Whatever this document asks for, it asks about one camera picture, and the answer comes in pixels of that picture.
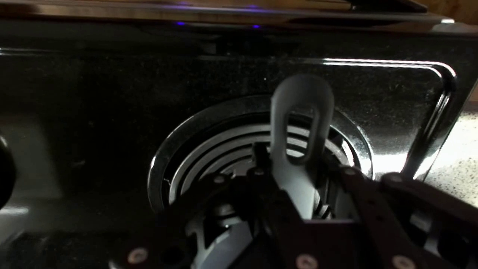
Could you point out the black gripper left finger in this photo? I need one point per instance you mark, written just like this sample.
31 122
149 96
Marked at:
219 223

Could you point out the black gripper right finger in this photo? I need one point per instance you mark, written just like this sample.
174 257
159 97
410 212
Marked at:
409 223

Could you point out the black pot with glass lid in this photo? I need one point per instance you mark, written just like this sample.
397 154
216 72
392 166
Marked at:
301 115

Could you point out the rear left coil burner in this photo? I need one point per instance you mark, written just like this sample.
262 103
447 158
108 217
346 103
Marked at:
346 142

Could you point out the black electric stove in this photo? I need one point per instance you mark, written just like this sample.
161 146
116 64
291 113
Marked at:
90 90

